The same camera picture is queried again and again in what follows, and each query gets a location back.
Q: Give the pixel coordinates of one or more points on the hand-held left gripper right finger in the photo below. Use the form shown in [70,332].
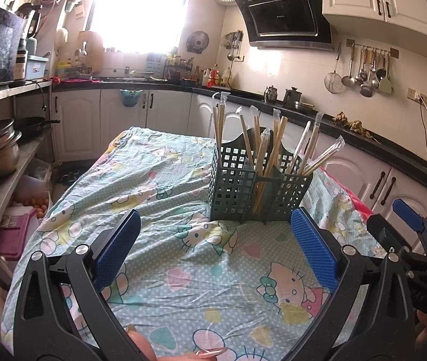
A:
[315,248]

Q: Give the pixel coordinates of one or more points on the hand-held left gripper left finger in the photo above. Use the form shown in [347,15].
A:
[117,248]

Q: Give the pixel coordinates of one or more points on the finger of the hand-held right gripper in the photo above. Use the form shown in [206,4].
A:
[386,233]
[407,212]

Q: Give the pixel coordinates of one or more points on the green plastic utensil basket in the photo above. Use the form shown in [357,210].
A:
[232,180]

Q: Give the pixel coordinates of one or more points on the group of wooden chopsticks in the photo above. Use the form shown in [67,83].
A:
[279,139]

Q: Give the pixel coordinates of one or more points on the person's left hand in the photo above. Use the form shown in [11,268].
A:
[142,342]

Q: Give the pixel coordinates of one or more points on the pink fleece blanket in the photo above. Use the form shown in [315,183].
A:
[356,203]

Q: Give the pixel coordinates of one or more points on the black kitchen countertop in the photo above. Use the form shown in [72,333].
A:
[405,154]

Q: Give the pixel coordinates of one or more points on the cartoon cat printed cloth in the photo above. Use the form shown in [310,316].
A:
[161,180]

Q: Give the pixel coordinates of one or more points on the pile of brown eggs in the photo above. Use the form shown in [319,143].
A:
[37,203]

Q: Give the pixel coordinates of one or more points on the green spatula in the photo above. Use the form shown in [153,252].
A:
[385,85]

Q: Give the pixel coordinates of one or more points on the large steel ladle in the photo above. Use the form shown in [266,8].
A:
[366,90]

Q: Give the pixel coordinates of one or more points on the steel slotted spoon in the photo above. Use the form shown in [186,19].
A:
[374,82]

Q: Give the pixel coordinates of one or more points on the steel bowl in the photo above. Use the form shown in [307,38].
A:
[303,105]

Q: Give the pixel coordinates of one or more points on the white lower cabinets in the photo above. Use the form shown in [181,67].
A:
[168,109]

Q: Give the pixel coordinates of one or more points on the metal mesh strainer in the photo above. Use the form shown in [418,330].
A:
[333,82]

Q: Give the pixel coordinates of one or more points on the blue hanging bin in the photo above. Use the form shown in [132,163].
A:
[130,98]

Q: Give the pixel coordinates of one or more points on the black frying pan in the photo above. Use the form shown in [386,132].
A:
[31,124]

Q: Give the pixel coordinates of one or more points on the steel teapot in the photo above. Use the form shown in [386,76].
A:
[271,94]

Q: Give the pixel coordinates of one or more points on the pink dish cloth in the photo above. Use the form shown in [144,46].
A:
[76,79]

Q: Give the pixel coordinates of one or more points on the yellow package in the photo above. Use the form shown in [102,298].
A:
[63,68]

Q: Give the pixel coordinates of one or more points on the grey mini drawer box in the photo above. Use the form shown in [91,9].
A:
[156,63]

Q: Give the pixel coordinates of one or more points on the dark spice rack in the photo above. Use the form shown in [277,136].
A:
[179,69]

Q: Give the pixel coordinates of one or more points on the group of condiment bottles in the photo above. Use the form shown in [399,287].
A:
[215,77]

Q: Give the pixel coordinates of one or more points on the blue plastic box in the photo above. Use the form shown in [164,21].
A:
[37,67]

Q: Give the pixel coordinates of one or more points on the beige cutting board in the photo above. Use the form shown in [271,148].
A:
[90,49]

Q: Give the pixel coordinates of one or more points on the black blender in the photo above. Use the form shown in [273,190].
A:
[21,64]

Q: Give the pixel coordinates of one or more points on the white round hanging container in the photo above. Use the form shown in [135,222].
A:
[62,37]

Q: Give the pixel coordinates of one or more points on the small hanging kitchen tools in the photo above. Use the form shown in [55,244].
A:
[233,39]

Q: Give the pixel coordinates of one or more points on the black range hood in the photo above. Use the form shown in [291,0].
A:
[285,15]

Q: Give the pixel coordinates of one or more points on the bright window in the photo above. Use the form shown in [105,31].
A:
[142,7]

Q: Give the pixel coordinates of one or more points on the wall outlet with plug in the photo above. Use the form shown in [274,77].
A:
[417,95]

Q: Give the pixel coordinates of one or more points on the wall utensil rail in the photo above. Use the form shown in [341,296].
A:
[371,47]

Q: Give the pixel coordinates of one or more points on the small grey wall fan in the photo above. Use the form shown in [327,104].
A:
[197,42]

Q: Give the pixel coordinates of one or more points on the hanging wall holder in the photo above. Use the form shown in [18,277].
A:
[75,4]

